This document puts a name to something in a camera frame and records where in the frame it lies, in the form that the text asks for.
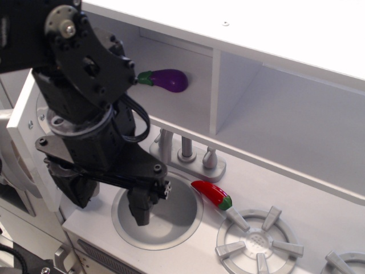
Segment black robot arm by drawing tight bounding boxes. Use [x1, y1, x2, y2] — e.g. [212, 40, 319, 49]
[1, 1, 171, 226]

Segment red toy chili pepper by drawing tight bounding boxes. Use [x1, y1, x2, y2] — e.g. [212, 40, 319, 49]
[191, 180, 233, 211]

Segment round silver sink bowl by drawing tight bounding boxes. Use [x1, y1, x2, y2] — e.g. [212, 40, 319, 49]
[111, 172, 204, 251]

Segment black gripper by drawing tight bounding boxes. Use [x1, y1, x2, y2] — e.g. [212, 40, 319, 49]
[35, 114, 171, 226]

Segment purple toy eggplant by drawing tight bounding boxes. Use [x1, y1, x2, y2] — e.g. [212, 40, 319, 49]
[137, 69, 189, 93]

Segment grey toy faucet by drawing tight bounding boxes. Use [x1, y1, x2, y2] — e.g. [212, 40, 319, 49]
[149, 129, 226, 183]

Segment grey stove burner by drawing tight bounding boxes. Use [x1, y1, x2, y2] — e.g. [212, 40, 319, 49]
[321, 251, 364, 274]
[215, 206, 304, 273]

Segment white toy kitchen shelf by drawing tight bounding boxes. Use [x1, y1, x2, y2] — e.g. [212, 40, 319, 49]
[82, 1, 364, 205]

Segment white microwave door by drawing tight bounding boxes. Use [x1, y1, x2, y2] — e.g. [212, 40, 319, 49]
[7, 73, 62, 212]

